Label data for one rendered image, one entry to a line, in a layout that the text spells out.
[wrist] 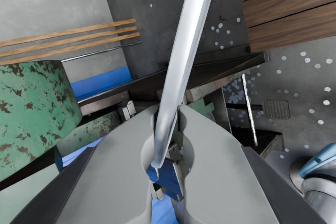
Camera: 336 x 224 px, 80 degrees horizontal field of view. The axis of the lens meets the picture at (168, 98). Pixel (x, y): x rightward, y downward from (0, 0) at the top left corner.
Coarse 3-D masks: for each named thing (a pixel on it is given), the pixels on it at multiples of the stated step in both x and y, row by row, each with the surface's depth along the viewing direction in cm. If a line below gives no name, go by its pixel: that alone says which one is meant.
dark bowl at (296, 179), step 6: (306, 156) 105; (312, 156) 103; (294, 162) 112; (300, 162) 112; (306, 162) 112; (294, 168) 114; (300, 168) 115; (294, 174) 116; (294, 180) 116; (300, 180) 116; (300, 186) 115; (300, 192) 114
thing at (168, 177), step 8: (176, 144) 83; (168, 152) 80; (176, 152) 83; (168, 160) 67; (176, 160) 83; (152, 168) 77; (160, 168) 73; (168, 168) 69; (176, 168) 66; (152, 176) 79; (160, 176) 75; (168, 176) 71; (176, 176) 67; (160, 184) 78; (168, 184) 73; (176, 184) 69; (176, 192) 71
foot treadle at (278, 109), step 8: (232, 104) 118; (240, 104) 114; (264, 104) 102; (272, 104) 99; (280, 104) 96; (288, 104) 94; (264, 112) 103; (272, 112) 100; (280, 112) 97; (288, 112) 94
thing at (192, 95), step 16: (240, 48) 114; (160, 64) 171; (208, 64) 126; (224, 64) 108; (240, 64) 91; (256, 64) 101; (144, 80) 137; (160, 80) 116; (192, 80) 89; (208, 80) 77; (224, 80) 83; (112, 96) 106; (128, 96) 110; (144, 96) 94; (160, 96) 81; (192, 96) 71
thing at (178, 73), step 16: (192, 0) 8; (208, 0) 13; (192, 16) 8; (176, 32) 8; (192, 32) 8; (176, 48) 8; (192, 48) 9; (176, 64) 9; (192, 64) 33; (176, 80) 9; (176, 96) 9; (160, 112) 10; (176, 112) 14; (160, 128) 11; (160, 144) 12; (160, 160) 14
